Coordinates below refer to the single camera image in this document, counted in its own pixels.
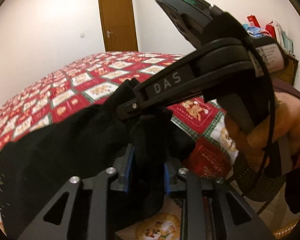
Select silver door handle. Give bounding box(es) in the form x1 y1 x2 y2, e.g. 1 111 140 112
106 31 113 38

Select red gift bag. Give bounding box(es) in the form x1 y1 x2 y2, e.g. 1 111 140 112
247 15 261 28

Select black pants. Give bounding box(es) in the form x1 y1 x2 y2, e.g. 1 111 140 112
0 79 196 239

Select brown wooden dresser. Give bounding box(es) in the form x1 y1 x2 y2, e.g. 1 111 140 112
279 55 299 86

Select red patchwork bear bedspread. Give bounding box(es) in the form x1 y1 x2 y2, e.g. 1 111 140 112
0 51 238 230

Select brown wooden door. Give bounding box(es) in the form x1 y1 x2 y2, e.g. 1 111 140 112
98 0 138 51

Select person's right hand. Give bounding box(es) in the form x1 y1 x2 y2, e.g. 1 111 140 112
225 90 300 176

